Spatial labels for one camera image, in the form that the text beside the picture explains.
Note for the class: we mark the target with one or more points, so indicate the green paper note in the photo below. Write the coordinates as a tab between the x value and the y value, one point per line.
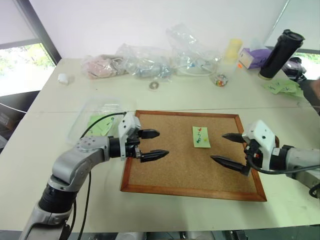
203	145

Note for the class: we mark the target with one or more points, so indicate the dark blurred figure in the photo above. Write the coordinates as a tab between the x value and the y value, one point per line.
311	97

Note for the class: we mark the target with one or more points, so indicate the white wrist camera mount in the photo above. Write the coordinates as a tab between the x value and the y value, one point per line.
262	132
127	125

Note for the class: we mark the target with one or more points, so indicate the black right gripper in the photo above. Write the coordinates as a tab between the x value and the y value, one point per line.
253	155

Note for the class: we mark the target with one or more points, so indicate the crumpled clear plastic bag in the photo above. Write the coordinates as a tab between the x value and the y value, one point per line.
147	65
190	50

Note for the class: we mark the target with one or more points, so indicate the small white cup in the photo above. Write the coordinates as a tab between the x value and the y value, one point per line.
63	79

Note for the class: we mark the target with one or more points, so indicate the dark window frame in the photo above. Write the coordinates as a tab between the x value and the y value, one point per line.
42	32

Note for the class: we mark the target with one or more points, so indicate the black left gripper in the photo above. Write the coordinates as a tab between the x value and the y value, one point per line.
133	147

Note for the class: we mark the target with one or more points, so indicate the purple tissue box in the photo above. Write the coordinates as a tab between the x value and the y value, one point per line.
253	58

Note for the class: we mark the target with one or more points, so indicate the black bag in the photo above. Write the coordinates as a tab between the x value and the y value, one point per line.
296	66

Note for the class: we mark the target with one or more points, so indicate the bag of pink items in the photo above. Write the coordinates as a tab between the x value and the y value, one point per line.
100	67

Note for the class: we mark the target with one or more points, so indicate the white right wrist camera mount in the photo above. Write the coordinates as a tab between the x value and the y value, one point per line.
262	132

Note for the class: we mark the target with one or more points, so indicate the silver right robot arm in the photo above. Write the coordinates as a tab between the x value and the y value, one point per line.
302	157

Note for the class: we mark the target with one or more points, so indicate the black travel tumbler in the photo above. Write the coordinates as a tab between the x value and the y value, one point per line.
281	56

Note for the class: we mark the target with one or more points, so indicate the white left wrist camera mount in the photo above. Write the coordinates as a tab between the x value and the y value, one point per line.
127	125

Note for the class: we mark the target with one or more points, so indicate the small round metal disc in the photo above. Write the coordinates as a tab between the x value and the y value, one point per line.
154	85

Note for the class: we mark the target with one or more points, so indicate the flat clear plastic bag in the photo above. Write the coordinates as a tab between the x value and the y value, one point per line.
82	112

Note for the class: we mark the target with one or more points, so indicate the pile of green notes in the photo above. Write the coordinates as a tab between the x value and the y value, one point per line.
282	88

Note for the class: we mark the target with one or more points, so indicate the white roller blind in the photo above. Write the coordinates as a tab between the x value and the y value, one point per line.
300	25
12	22

